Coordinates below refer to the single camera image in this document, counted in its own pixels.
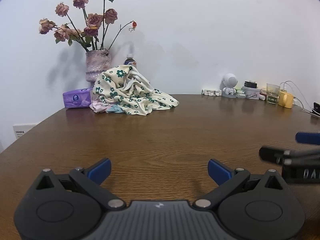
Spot cream green floral dress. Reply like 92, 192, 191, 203
92, 65, 179, 116

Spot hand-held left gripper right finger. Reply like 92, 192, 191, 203
194, 158, 286, 210

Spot white robot figurine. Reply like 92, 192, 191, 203
221, 73, 238, 98

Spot pink floral garment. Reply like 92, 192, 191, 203
89, 100, 110, 113

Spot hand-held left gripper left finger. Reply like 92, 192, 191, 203
35, 158, 127, 210

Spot light blue garment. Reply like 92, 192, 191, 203
106, 105, 124, 114

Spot white cables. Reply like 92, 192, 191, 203
280, 81, 313, 113

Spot plastic drink bottle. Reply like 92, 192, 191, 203
124, 54, 137, 69

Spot white connector strip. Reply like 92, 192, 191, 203
201, 88, 222, 96

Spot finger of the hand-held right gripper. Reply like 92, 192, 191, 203
259, 146, 320, 167
295, 131, 320, 145

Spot dried pink roses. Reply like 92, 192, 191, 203
39, 0, 137, 53

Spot grey tin box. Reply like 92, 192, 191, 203
241, 86, 261, 100

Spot purple textured vase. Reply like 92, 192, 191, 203
85, 49, 112, 83

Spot clear glass cup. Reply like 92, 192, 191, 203
266, 83, 280, 105

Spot yellow mug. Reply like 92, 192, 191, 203
278, 91, 294, 109

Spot purple tissue pack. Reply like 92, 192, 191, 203
62, 88, 94, 109

